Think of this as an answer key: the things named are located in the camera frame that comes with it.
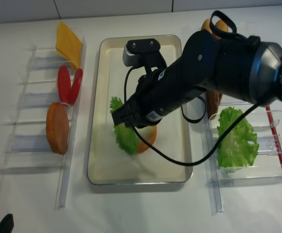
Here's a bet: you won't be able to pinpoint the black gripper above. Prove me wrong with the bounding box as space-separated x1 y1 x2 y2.
111 68 180 128

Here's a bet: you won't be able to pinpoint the green lettuce leaf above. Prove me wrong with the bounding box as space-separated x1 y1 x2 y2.
217 107 259 173
110 97 138 155

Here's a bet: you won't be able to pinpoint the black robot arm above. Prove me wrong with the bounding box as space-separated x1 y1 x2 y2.
112 30 282 128

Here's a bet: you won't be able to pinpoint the brown meat patty front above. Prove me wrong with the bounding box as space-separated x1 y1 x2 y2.
206 90 222 119

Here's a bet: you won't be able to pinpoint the red tomato slice right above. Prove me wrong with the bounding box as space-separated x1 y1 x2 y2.
69 68 83 105

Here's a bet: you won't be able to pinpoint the red tomato slice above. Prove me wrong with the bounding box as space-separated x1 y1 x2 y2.
69 68 83 105
57 65 71 103

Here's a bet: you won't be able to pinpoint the red tomato slice left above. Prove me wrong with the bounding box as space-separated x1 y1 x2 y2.
57 65 71 103

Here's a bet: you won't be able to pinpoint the green lettuce leaf in rack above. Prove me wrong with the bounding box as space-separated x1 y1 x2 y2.
217 107 259 173

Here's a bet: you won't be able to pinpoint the yellow cheese slices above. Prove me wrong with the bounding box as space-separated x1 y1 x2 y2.
55 21 83 69

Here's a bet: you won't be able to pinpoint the toasted bun slice on tray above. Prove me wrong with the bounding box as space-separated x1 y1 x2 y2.
136 124 158 153

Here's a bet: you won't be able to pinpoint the white parchment paper sheet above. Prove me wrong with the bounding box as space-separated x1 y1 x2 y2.
97 49 183 164

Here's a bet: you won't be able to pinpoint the cream metal baking tray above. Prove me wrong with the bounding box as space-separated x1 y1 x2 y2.
87 35 193 185

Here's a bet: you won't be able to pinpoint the bun top left piece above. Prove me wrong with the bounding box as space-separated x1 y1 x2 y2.
201 18 212 34

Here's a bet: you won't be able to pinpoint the bun piece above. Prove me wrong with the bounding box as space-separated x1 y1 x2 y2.
201 18 212 34
215 19 229 33

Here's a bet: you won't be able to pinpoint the bun top right piece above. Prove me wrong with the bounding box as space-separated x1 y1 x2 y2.
215 19 229 33

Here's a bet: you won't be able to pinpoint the brown bun bottom left rack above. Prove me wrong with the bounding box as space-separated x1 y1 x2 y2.
46 102 70 155

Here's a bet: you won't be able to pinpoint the clear acrylic right rack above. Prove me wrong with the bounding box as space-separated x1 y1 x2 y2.
195 36 282 216

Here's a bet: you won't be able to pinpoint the clear acrylic rack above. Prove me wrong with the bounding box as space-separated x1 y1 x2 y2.
0 45 80 210
195 36 282 216

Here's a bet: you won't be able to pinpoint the clear acrylic left rack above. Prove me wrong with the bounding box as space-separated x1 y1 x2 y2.
0 45 80 210

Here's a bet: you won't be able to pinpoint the black object bottom left corner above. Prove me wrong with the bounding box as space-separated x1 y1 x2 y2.
0 214 14 233

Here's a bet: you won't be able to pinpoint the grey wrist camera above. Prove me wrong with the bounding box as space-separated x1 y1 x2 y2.
123 38 167 75

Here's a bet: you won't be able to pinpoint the black cable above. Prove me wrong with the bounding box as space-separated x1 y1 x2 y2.
124 10 263 166

